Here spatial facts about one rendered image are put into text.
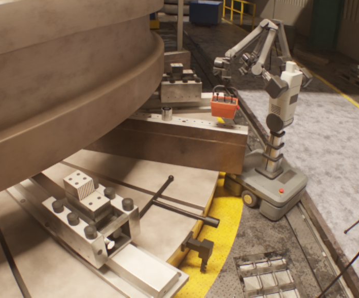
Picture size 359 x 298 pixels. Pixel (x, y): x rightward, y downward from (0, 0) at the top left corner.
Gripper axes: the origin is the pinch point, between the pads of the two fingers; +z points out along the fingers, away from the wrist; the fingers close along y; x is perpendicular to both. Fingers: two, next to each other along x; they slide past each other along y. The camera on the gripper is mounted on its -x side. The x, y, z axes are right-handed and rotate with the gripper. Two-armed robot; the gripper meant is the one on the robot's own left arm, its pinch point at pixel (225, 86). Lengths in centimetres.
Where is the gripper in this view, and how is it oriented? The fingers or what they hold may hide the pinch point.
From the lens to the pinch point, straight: 229.8
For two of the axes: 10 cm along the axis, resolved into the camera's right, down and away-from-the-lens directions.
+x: 9.7, 1.4, -2.1
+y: -2.5, 5.0, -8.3
